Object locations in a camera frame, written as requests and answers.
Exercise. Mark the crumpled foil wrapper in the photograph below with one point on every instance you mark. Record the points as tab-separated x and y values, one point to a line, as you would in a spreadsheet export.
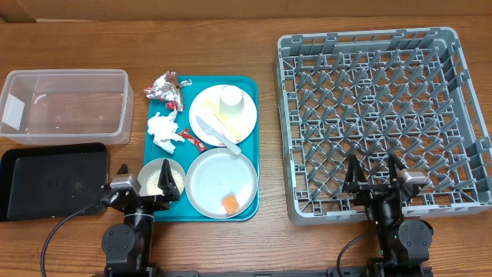
167	89

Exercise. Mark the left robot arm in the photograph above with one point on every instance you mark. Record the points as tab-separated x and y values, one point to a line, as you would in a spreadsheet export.
127	246

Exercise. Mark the crumpled white napkin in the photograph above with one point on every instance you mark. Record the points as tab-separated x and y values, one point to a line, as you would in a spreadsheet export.
163	128

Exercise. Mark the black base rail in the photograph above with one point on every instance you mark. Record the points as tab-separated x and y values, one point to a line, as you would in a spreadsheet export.
330	272

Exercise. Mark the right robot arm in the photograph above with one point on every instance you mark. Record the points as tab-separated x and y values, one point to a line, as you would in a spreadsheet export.
404	242

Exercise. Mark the grey round plate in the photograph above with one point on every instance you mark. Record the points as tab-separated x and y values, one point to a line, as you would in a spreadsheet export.
217	173

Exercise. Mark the white paper cup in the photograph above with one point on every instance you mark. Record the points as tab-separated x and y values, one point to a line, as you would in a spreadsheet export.
231	101

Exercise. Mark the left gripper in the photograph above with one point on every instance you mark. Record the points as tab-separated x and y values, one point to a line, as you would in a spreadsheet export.
171	192

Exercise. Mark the black tray bin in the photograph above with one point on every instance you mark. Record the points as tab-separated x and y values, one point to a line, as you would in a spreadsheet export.
52	181

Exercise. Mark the white rice pile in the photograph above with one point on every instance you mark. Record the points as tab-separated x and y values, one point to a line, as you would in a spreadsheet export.
152	183

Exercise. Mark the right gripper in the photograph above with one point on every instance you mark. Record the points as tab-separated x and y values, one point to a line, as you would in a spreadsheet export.
370	190

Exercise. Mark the white plate with cutlery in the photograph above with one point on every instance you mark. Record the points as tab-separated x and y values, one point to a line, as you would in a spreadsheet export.
244	122

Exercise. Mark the grey dishwasher rack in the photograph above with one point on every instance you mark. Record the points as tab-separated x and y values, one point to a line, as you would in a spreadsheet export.
406	92

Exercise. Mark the teal plastic tray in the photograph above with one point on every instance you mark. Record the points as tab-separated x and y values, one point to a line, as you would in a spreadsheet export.
185	152

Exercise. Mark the small grey bowl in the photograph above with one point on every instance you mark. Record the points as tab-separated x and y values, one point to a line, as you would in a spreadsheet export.
149	175

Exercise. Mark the clear plastic bin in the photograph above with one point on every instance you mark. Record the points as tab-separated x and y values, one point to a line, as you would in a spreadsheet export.
67	106

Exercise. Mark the white plastic knife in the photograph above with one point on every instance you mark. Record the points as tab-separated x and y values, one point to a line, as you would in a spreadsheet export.
209	130

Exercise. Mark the orange food piece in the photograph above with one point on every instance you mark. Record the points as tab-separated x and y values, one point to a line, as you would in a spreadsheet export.
230	204

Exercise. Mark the red ketchup packet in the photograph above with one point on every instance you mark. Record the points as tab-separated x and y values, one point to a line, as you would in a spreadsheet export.
201	147

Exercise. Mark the yellow plastic spoon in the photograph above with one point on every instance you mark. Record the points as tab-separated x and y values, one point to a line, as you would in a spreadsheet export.
212	107

